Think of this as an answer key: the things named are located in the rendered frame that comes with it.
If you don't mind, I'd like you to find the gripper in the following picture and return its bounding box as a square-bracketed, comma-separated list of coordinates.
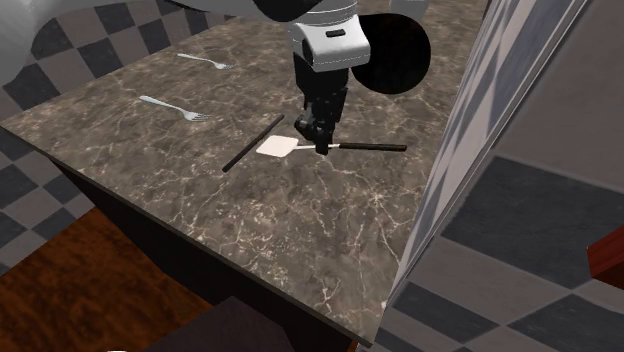
[293, 52, 351, 157]

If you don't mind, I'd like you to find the black thin stick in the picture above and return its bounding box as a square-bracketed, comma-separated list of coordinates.
[221, 113, 286, 174]

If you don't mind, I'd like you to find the black round plate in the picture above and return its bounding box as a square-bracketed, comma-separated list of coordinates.
[350, 12, 433, 96]

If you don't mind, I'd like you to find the white spatula with black handle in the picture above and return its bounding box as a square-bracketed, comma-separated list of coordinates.
[255, 134, 408, 159]

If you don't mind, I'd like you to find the silver fork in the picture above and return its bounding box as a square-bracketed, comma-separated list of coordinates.
[138, 94, 214, 124]
[176, 52, 239, 71]

